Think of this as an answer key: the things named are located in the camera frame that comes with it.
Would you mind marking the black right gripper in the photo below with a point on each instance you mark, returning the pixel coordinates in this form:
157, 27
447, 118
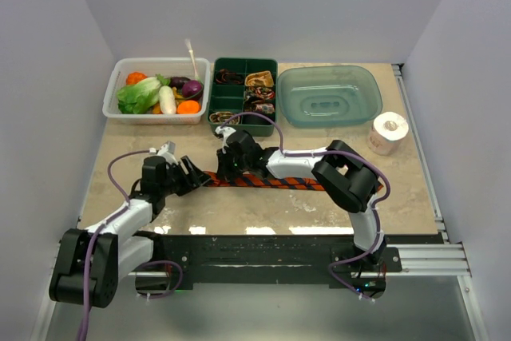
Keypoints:
223, 156

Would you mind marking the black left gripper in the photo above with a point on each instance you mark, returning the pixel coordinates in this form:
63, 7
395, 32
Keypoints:
192, 180

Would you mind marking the orange navy striped tie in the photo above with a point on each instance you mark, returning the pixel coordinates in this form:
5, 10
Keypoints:
248, 180

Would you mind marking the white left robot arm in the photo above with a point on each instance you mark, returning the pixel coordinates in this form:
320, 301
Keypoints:
91, 261

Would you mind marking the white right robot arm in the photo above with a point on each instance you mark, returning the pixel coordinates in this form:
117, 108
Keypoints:
348, 179

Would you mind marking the white toilet paper roll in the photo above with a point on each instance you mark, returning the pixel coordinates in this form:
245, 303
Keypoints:
387, 132

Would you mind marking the brown swirl rolled tie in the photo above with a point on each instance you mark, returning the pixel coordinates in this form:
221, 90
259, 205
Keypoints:
224, 117

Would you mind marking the dark patterned rolled tie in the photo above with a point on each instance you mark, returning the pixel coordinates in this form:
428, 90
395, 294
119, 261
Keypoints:
259, 93

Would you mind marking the green compartment box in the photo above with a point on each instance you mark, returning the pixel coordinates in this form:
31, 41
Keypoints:
231, 97

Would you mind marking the orange carrot slice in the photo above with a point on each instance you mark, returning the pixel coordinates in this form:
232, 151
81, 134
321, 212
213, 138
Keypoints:
188, 107

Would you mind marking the white radish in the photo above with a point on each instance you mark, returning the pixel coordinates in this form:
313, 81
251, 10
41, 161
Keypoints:
167, 100

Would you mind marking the tan rolled tie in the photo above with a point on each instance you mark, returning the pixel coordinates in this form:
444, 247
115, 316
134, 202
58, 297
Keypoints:
260, 79

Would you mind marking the black orange rolled tie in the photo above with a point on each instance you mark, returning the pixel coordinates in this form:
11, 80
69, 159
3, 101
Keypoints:
227, 77

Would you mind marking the purple onion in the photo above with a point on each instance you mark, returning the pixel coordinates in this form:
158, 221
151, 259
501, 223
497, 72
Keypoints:
192, 90

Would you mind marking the teal plastic tub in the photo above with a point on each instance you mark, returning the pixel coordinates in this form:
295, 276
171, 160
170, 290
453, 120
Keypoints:
328, 96

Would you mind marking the green lettuce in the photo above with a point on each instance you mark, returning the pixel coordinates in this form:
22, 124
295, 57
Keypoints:
141, 97

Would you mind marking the dark eggplant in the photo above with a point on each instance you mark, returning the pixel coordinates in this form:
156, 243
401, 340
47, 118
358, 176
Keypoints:
178, 82

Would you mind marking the white plastic basket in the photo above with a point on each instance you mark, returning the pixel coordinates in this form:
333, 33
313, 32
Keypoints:
166, 66

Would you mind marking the orange pumpkin toy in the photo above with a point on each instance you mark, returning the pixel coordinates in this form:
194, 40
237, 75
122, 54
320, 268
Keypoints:
135, 77

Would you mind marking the white scallion stalk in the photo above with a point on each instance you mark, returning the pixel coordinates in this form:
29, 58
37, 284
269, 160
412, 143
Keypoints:
192, 57

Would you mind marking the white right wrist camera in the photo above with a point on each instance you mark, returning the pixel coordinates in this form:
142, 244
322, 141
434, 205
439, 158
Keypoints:
224, 132

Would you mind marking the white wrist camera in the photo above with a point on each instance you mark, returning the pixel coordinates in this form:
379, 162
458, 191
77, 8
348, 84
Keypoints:
224, 132
167, 151

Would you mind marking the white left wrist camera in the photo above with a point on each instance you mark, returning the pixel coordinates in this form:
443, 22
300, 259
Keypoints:
167, 151

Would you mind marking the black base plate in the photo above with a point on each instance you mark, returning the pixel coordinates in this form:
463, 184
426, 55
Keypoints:
270, 259

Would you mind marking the aluminium frame rail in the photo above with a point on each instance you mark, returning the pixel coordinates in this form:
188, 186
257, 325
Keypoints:
446, 259

